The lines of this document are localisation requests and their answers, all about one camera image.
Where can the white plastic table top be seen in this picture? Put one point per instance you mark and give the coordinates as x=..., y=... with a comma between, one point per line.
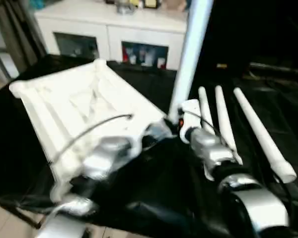
x=74, y=104

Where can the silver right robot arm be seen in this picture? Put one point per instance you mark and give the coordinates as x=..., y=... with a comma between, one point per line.
x=238, y=188

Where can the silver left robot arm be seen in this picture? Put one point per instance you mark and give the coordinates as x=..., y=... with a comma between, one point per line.
x=89, y=178

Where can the black work mat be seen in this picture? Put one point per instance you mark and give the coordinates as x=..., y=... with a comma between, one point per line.
x=164, y=198

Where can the white sideboard with glass doors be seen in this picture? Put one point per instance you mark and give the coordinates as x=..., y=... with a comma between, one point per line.
x=104, y=25

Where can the brown teddy bear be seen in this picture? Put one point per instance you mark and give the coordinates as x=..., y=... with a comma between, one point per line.
x=175, y=4

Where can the clear glass ornament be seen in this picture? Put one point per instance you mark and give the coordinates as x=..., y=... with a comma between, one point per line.
x=124, y=5

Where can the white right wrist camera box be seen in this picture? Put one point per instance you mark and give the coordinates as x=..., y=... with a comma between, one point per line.
x=189, y=111

